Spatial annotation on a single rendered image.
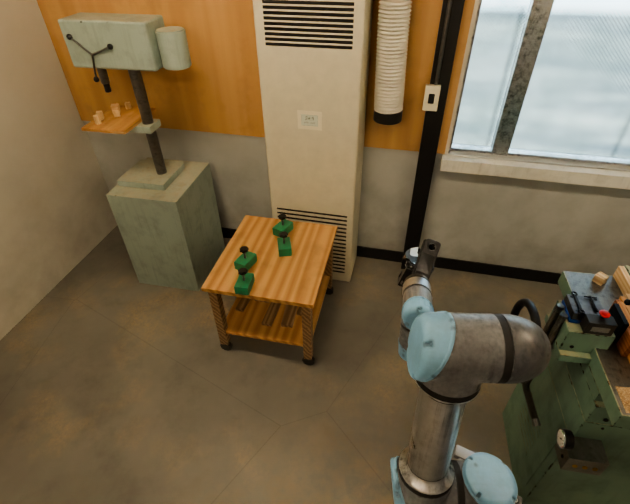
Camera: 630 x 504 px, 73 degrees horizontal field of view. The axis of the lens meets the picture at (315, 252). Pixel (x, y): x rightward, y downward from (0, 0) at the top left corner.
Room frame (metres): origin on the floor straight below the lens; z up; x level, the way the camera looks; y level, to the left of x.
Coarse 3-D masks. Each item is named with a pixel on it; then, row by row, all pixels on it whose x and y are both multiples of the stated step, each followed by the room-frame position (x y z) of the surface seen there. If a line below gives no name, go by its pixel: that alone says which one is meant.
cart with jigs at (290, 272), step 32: (256, 224) 2.04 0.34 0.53; (288, 224) 1.96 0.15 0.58; (320, 224) 2.03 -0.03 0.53; (224, 256) 1.74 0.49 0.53; (256, 256) 1.70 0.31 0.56; (288, 256) 1.74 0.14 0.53; (320, 256) 1.73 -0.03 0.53; (224, 288) 1.50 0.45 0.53; (256, 288) 1.50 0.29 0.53; (288, 288) 1.49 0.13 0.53; (320, 288) 1.84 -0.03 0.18; (224, 320) 1.53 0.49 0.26; (256, 320) 1.59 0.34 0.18; (288, 320) 1.57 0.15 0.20
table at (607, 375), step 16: (576, 272) 1.17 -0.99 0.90; (560, 288) 1.15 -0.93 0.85; (576, 288) 1.09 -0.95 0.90; (592, 288) 1.09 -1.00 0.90; (608, 288) 1.09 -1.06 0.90; (608, 304) 1.01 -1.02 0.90; (560, 352) 0.83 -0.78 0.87; (576, 352) 0.83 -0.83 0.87; (592, 352) 0.82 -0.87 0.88; (608, 352) 0.81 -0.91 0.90; (592, 368) 0.78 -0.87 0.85; (608, 368) 0.75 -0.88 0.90; (624, 368) 0.75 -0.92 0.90; (608, 384) 0.70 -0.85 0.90; (624, 384) 0.69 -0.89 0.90; (608, 400) 0.66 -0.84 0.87; (624, 416) 0.60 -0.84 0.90
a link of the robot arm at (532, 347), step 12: (516, 324) 0.45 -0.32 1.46; (528, 324) 0.45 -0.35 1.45; (516, 336) 0.43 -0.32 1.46; (528, 336) 0.43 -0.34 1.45; (540, 336) 0.44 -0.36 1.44; (516, 348) 0.41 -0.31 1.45; (528, 348) 0.41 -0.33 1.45; (540, 348) 0.42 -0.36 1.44; (516, 360) 0.40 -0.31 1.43; (528, 360) 0.40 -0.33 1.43; (540, 360) 0.40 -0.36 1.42; (516, 372) 0.39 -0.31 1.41; (528, 372) 0.39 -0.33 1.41; (540, 372) 0.40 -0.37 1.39
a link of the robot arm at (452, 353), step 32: (416, 320) 0.49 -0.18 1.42; (448, 320) 0.46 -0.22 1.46; (480, 320) 0.46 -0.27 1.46; (416, 352) 0.44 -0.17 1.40; (448, 352) 0.41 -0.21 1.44; (480, 352) 0.41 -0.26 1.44; (512, 352) 0.41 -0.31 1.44; (448, 384) 0.39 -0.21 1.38; (480, 384) 0.41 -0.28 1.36; (416, 416) 0.42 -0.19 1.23; (448, 416) 0.39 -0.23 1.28; (416, 448) 0.40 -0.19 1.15; (448, 448) 0.38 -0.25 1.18; (416, 480) 0.37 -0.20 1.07; (448, 480) 0.37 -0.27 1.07
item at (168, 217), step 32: (64, 32) 2.26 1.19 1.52; (96, 32) 2.22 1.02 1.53; (128, 32) 2.18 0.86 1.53; (160, 32) 2.18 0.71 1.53; (96, 64) 2.23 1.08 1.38; (128, 64) 2.19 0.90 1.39; (160, 64) 2.22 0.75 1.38; (96, 128) 2.18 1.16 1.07; (128, 128) 2.17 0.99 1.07; (160, 160) 2.27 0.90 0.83; (128, 192) 2.13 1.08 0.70; (160, 192) 2.12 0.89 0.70; (192, 192) 2.21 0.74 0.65; (128, 224) 2.09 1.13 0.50; (160, 224) 2.04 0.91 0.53; (192, 224) 2.12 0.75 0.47; (160, 256) 2.06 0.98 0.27; (192, 256) 2.04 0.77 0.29; (192, 288) 2.02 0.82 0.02
